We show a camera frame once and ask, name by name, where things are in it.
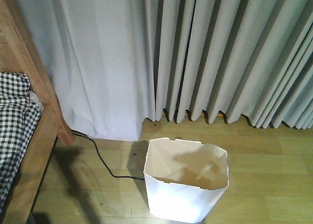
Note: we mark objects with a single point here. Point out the wooden bed frame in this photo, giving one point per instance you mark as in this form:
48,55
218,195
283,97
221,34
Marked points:
18,54

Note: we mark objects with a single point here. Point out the white plastic trash bin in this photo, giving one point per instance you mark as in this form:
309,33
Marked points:
184,179

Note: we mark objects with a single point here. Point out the black white checkered bedding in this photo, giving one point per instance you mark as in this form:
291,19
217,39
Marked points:
19,116

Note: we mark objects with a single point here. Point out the grey pleated curtain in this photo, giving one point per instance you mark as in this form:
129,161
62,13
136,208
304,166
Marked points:
236,57

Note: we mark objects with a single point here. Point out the white sheer curtain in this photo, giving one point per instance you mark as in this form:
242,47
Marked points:
95,54

